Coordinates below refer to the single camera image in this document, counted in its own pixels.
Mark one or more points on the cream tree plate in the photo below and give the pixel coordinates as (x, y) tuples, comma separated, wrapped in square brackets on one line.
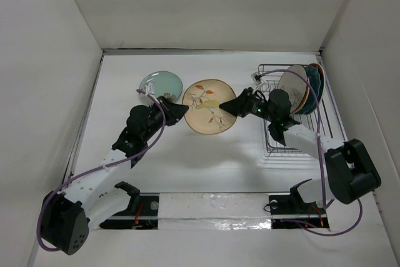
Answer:
[(293, 85)]

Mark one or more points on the dark teal scalloped plate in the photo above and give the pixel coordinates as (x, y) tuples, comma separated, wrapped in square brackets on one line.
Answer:
[(315, 81)]

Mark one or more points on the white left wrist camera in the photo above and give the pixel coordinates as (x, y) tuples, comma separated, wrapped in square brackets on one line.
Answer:
[(149, 88)]

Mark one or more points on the woven bamboo plate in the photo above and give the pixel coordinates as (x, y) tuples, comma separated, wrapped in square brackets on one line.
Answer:
[(305, 98)]

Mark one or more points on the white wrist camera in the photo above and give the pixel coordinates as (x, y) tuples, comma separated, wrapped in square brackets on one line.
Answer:
[(258, 81), (149, 88)]

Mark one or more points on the light green flower plate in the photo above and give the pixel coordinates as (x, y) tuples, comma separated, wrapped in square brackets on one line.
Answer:
[(167, 84)]

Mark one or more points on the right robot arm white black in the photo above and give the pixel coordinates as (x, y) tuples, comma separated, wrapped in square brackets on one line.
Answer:
[(347, 171)]

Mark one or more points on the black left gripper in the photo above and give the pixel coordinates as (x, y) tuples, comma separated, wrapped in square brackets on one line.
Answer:
[(174, 112)]

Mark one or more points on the black wire dish rack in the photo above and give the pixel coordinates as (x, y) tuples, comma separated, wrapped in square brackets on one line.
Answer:
[(299, 133)]

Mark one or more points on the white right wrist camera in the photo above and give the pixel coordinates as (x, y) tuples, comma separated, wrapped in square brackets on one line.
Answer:
[(258, 81)]

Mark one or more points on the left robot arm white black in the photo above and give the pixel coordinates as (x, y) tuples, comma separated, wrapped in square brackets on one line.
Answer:
[(63, 223)]

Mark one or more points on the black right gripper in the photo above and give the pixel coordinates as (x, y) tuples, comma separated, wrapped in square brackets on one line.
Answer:
[(240, 104)]

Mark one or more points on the beige bird plate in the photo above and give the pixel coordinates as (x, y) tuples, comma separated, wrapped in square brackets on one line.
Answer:
[(204, 115)]

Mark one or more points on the red teal flower plate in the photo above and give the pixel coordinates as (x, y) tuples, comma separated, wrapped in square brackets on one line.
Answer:
[(322, 77)]

